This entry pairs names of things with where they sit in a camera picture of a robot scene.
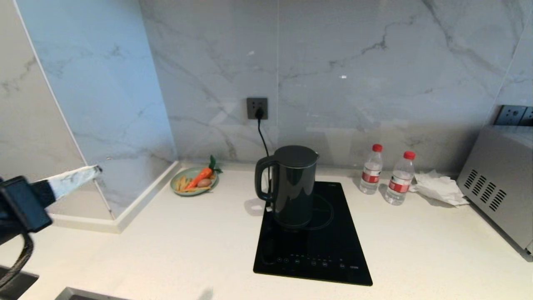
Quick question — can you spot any stainless steel sink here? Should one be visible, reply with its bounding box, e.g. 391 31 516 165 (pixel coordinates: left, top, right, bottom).
54 287 130 300

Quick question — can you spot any green plate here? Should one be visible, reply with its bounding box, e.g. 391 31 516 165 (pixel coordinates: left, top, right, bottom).
170 167 220 197

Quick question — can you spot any black power cord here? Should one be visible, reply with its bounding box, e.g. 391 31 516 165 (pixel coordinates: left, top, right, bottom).
257 118 272 197

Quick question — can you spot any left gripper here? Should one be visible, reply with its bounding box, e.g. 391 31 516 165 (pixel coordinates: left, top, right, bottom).
0 165 103 245

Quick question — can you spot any black cable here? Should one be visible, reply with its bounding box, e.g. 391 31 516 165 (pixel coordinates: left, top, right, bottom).
0 232 34 290

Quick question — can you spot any silver microwave oven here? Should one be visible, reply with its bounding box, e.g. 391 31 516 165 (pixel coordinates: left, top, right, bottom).
456 125 533 256

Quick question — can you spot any dark grey electric kettle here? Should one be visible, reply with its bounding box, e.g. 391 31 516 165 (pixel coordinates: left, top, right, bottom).
255 145 320 229

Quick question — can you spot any black induction cooktop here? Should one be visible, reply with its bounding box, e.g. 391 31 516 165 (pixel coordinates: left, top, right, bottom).
253 181 374 287

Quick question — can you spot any red-capped water bottle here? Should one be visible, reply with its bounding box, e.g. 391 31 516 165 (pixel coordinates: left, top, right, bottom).
384 151 416 206
359 144 384 195

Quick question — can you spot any orange toy carrot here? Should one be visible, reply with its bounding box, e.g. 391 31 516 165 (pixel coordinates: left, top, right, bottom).
185 155 223 190

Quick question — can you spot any white crumpled tissue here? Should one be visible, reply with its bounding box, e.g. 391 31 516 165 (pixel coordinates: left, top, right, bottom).
410 169 471 208

